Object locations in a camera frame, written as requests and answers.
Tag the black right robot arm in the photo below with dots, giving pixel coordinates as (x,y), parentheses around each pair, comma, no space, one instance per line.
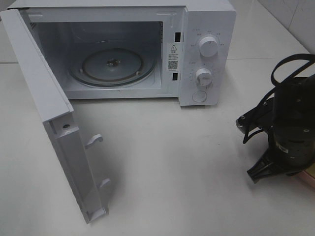
(307,81)

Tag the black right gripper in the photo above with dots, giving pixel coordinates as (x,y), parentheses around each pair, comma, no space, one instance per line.
(289,121)

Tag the upper white power knob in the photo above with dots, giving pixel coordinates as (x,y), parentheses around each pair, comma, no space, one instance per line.
(208,46)

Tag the round white door button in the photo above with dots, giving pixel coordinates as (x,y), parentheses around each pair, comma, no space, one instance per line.
(199,96)

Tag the white microwave door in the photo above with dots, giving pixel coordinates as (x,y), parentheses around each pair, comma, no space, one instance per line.
(57,115)

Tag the white timer knob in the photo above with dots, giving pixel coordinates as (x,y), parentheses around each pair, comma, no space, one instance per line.
(204,77)

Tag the pink round plate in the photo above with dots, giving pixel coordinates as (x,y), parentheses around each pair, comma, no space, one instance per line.
(307,176)

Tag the white microwave oven body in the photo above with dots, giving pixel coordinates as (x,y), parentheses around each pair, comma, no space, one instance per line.
(64,24)

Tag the glass microwave turntable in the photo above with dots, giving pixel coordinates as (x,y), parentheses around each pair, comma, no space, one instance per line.
(112,64)

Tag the warning label sticker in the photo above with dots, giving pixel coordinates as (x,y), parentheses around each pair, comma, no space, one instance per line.
(173,56)

